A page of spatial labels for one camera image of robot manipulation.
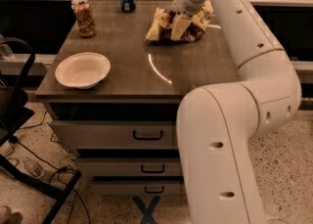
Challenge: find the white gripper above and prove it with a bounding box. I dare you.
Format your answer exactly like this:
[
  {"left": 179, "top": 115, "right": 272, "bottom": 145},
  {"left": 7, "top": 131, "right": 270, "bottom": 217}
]
[{"left": 171, "top": 0, "right": 205, "bottom": 41}]

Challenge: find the brown yellow chip bag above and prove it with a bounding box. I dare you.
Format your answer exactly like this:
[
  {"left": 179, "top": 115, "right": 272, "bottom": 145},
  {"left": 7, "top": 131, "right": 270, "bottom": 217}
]
[{"left": 146, "top": 1, "right": 213, "bottom": 43}]

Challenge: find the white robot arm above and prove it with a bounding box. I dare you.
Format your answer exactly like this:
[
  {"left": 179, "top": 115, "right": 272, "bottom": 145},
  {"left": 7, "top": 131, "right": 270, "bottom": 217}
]
[{"left": 175, "top": 0, "right": 301, "bottom": 224}]

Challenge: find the white paper bowl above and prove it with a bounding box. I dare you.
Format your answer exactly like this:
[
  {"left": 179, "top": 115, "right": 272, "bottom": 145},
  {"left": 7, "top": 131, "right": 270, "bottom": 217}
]
[{"left": 55, "top": 52, "right": 111, "bottom": 89}]

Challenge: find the orange soda can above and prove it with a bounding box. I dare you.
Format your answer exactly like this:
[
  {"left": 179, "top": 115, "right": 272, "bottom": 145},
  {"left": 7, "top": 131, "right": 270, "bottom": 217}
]
[{"left": 71, "top": 0, "right": 96, "bottom": 37}]

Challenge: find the grey drawer cabinet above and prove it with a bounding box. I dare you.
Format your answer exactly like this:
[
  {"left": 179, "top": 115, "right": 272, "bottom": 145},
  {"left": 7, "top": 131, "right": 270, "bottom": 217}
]
[{"left": 36, "top": 1, "right": 238, "bottom": 182}]

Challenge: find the top grey drawer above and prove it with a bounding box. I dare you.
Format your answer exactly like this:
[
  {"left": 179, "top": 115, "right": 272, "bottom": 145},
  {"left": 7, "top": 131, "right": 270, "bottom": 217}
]
[{"left": 51, "top": 120, "right": 177, "bottom": 150}]

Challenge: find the grey drawer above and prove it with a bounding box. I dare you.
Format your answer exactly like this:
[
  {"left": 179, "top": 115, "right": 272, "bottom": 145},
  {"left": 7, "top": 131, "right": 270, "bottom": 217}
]
[
  {"left": 91, "top": 180, "right": 185, "bottom": 195},
  {"left": 75, "top": 157, "right": 182, "bottom": 177},
  {"left": 51, "top": 120, "right": 177, "bottom": 150}
]

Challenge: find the middle grey drawer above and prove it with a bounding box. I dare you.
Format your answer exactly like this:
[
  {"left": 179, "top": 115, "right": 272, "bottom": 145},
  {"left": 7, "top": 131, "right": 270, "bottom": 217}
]
[{"left": 75, "top": 157, "right": 182, "bottom": 177}]

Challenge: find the bottom grey drawer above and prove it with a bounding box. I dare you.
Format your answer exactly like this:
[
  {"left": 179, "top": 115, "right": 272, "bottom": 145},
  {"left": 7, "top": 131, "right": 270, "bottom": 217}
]
[{"left": 91, "top": 180, "right": 185, "bottom": 195}]

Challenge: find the plastic water bottle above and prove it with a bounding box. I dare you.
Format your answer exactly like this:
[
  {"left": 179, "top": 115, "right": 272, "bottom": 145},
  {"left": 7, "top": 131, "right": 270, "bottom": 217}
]
[{"left": 22, "top": 157, "right": 44, "bottom": 178}]

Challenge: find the shoe tip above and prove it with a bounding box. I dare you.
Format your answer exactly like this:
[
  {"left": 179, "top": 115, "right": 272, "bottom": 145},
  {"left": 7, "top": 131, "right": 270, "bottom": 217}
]
[{"left": 0, "top": 206, "right": 12, "bottom": 224}]

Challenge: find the black metal chair frame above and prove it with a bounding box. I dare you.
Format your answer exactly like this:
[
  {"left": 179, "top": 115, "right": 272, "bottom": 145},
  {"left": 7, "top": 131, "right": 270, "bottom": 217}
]
[{"left": 0, "top": 37, "right": 82, "bottom": 224}]

